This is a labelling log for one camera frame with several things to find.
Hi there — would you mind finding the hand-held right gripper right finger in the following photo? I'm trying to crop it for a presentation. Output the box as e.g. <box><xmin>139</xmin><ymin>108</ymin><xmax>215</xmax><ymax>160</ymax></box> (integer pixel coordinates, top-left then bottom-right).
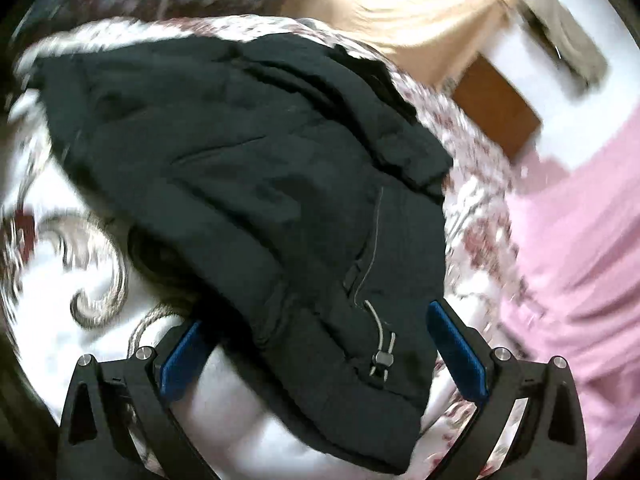
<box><xmin>427</xmin><ymin>300</ymin><xmax>588</xmax><ymax>480</ymax></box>

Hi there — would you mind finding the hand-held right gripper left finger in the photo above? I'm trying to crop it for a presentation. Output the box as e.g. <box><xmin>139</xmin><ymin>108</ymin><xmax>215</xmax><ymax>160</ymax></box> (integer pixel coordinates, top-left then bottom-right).
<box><xmin>57</xmin><ymin>319</ymin><xmax>216</xmax><ymax>480</ymax></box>

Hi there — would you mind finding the black jacket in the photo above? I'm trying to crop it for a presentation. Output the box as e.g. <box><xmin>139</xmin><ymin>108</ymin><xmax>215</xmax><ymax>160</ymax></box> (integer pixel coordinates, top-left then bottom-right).
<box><xmin>32</xmin><ymin>35</ymin><xmax>455</xmax><ymax>476</ymax></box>

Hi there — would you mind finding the floral satin bedspread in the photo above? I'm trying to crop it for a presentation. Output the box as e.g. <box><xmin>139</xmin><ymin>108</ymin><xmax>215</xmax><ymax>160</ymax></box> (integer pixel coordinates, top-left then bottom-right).
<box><xmin>0</xmin><ymin>15</ymin><xmax>551</xmax><ymax>480</ymax></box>

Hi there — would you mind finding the pink curtain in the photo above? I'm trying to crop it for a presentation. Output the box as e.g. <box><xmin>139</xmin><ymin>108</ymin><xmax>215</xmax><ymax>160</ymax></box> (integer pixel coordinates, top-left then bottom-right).
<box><xmin>500</xmin><ymin>105</ymin><xmax>640</xmax><ymax>480</ymax></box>

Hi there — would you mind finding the wooden headboard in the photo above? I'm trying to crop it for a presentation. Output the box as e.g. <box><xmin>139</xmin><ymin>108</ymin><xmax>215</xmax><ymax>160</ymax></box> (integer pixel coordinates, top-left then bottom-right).
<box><xmin>452</xmin><ymin>52</ymin><xmax>543</xmax><ymax>158</ymax></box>

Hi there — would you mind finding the olive green cloth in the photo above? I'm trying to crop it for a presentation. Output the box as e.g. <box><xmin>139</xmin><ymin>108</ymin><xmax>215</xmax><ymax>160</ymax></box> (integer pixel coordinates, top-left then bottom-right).
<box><xmin>520</xmin><ymin>0</ymin><xmax>608</xmax><ymax>98</ymax></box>

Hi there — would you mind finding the yellow hanging cloth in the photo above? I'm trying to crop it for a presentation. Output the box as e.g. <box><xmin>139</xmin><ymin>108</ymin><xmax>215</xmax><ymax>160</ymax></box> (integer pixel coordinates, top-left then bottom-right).
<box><xmin>277</xmin><ymin>0</ymin><xmax>528</xmax><ymax>86</ymax></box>

